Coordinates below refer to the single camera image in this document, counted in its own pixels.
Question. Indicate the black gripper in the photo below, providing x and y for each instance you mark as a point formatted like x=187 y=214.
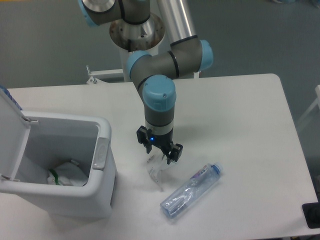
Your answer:
x=164 y=142

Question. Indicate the white plastic wrapper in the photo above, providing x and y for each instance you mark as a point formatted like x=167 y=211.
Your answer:
x=155 y=165

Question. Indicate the clear plastic water bottle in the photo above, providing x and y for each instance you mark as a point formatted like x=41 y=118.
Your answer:
x=191 y=190

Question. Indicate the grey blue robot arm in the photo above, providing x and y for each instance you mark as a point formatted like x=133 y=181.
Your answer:
x=160 y=49

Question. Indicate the white green trash in bin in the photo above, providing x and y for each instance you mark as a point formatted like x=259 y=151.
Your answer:
x=67 y=174

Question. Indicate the white plastic trash can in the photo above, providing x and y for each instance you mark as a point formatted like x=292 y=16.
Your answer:
x=61 y=163

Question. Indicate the white trash can lid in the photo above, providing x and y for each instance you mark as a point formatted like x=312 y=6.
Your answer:
x=14 y=134

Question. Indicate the black device at table edge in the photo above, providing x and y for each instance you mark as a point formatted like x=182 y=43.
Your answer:
x=311 y=213

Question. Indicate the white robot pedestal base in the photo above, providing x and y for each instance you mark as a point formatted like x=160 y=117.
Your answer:
x=147 y=36

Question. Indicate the white frame at right edge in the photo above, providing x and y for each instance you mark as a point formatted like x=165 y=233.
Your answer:
x=310 y=113

